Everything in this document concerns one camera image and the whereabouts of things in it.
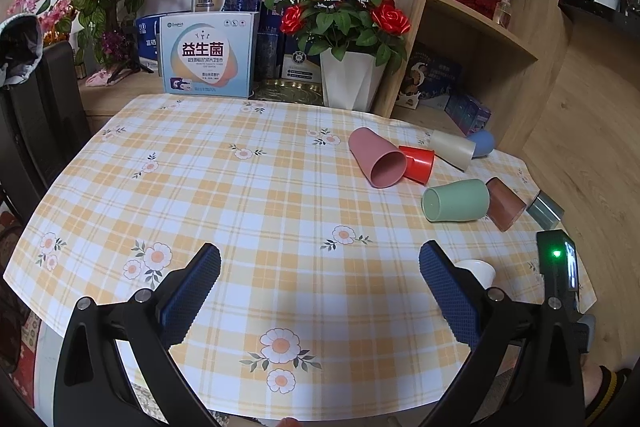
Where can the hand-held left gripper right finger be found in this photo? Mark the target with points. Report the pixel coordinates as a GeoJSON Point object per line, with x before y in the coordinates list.
{"type": "Point", "coordinates": [447, 297]}

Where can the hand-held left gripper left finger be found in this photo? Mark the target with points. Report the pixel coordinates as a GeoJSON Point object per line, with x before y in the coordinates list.
{"type": "Point", "coordinates": [192, 297]}

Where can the small white cup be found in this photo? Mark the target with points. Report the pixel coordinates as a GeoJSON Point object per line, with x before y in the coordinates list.
{"type": "Point", "coordinates": [477, 272]}

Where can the grey-green translucent cup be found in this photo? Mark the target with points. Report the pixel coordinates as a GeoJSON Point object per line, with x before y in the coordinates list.
{"type": "Point", "coordinates": [545, 209]}

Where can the brown translucent cup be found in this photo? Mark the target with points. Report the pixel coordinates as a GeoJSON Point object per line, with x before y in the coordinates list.
{"type": "Point", "coordinates": [505, 204]}

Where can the green plastic cup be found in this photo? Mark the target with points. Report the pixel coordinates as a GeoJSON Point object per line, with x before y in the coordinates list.
{"type": "Point", "coordinates": [460, 199]}

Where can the blue plastic cup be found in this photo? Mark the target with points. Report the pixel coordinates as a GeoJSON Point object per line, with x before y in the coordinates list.
{"type": "Point", "coordinates": [485, 143]}

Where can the red plastic cup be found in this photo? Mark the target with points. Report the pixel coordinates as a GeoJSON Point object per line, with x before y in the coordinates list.
{"type": "Point", "coordinates": [421, 162]}

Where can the beige plastic cup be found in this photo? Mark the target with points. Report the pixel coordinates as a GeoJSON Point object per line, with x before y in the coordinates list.
{"type": "Point", "coordinates": [450, 146]}

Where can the pink plastic cup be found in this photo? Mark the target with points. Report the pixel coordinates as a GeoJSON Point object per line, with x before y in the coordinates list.
{"type": "Point", "coordinates": [370, 152]}

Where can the yellow checked floral tablecloth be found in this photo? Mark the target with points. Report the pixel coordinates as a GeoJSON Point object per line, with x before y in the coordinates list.
{"type": "Point", "coordinates": [260, 187]}

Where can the person's foot in slipper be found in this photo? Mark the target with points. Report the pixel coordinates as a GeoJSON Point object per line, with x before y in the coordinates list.
{"type": "Point", "coordinates": [602, 389]}

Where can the purple blue small box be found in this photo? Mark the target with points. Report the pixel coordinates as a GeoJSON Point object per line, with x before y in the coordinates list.
{"type": "Point", "coordinates": [467, 112]}

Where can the red patterned rug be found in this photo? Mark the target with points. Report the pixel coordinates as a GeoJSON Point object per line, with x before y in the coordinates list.
{"type": "Point", "coordinates": [15, 297]}

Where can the blue printed box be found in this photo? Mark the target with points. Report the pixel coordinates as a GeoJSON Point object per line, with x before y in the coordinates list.
{"type": "Point", "coordinates": [430, 77]}

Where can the gold metal tray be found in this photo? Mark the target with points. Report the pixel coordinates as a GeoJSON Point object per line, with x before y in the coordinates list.
{"type": "Point", "coordinates": [285, 92]}

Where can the black chair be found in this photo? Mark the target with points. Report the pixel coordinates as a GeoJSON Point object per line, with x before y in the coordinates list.
{"type": "Point", "coordinates": [35, 132]}

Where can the light blue product box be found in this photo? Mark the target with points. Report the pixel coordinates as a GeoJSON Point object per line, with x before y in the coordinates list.
{"type": "Point", "coordinates": [205, 57]}

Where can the red rose plant white pot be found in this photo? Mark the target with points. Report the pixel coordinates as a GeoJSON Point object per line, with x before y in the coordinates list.
{"type": "Point", "coordinates": [350, 77]}

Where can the glass perfume bottle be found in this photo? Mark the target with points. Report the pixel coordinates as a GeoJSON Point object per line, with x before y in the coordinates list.
{"type": "Point", "coordinates": [502, 14]}

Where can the dark blue emblem box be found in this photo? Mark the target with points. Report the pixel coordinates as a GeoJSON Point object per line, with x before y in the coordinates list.
{"type": "Point", "coordinates": [297, 64]}

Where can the blue and white box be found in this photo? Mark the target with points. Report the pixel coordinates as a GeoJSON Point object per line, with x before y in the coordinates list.
{"type": "Point", "coordinates": [147, 42]}

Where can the grey cloth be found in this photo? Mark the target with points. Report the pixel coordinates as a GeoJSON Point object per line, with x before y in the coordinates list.
{"type": "Point", "coordinates": [20, 47]}

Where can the black wall shelf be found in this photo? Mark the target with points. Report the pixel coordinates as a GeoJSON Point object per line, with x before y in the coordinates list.
{"type": "Point", "coordinates": [600, 14]}

